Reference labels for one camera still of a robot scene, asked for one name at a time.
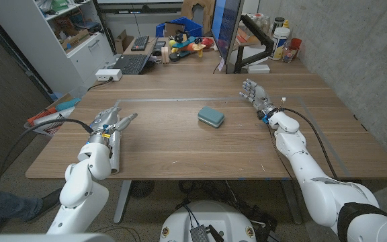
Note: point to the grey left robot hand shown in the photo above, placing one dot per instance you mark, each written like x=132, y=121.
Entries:
x=107, y=122

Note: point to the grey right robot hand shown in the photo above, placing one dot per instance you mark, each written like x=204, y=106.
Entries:
x=259, y=97

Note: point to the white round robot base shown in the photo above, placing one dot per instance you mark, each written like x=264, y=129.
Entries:
x=213, y=215

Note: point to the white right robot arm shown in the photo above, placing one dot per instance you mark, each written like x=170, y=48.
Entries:
x=314, y=181

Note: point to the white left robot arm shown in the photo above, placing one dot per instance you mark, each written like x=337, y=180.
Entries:
x=82, y=195

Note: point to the plastic wrap roll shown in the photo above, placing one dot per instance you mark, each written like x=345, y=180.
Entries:
x=115, y=158

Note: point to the flat white box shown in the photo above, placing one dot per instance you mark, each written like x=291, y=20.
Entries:
x=258, y=69

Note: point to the teal roll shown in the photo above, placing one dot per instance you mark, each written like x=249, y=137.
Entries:
x=67, y=104

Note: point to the white power strip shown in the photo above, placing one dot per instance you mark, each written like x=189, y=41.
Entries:
x=108, y=74

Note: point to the paper note on monitor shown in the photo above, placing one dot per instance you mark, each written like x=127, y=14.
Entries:
x=221, y=64

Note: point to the teal sponge block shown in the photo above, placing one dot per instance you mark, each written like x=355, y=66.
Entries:
x=210, y=116

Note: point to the clear glass jar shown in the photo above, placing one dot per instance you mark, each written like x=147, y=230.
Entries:
x=289, y=54

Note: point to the white printed roll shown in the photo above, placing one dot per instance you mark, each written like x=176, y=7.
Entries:
x=54, y=116

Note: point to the white labelled canister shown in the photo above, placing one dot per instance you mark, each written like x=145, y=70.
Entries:
x=279, y=43

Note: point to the clear storage bin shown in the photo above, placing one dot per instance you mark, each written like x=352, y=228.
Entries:
x=50, y=129

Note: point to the black laptop keyboard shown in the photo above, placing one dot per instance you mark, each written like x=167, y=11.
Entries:
x=131, y=64

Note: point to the red cup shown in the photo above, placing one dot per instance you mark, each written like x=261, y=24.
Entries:
x=295, y=43

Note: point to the white shelf cabinet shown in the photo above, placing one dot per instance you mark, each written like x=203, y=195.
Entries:
x=86, y=60

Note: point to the orange roll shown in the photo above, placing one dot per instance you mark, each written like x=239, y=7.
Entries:
x=40, y=116

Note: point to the black round grille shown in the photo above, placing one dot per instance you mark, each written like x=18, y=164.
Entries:
x=141, y=189

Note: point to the dark-lidded jar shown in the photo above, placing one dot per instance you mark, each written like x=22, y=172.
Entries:
x=278, y=23

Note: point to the grey table leg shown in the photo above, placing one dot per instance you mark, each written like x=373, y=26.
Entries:
x=122, y=201

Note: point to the flat computer monitor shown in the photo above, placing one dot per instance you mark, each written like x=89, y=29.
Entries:
x=225, y=23

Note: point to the open cardboard box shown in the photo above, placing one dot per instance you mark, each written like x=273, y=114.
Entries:
x=123, y=42

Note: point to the small black keyboard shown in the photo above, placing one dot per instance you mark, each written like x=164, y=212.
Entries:
x=140, y=43

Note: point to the colourful toy airplane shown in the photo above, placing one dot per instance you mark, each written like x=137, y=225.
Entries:
x=188, y=45

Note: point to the small wooden block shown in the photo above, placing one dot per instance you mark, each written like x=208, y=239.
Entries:
x=165, y=54

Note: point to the cardboard box on shelf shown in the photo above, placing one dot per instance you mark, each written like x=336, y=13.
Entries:
x=76, y=39

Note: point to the blue plastic bin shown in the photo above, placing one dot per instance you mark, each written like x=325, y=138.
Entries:
x=191, y=27

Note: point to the black shoe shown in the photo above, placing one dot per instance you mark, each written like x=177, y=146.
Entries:
x=50, y=201

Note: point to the brown wooden cutout board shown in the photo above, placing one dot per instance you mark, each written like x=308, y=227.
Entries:
x=188, y=10

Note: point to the whiteboard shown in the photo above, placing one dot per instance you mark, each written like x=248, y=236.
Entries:
x=139, y=6

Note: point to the person's leg in jeans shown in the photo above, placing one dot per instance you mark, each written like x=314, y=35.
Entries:
x=12, y=208

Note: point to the grey finned module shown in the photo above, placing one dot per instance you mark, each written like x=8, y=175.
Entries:
x=199, y=234

